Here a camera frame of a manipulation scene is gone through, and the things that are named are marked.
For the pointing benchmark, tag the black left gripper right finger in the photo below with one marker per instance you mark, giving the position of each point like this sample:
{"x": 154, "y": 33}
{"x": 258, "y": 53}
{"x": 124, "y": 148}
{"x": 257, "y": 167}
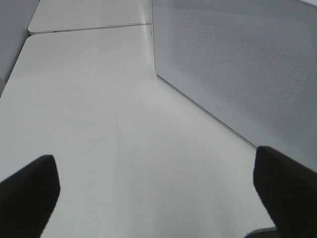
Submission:
{"x": 288, "y": 191}

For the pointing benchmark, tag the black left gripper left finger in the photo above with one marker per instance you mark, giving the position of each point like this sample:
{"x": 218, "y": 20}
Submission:
{"x": 28, "y": 198}

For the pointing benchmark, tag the white microwave door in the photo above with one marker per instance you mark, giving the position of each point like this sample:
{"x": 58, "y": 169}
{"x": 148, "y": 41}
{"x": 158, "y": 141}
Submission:
{"x": 250, "y": 63}

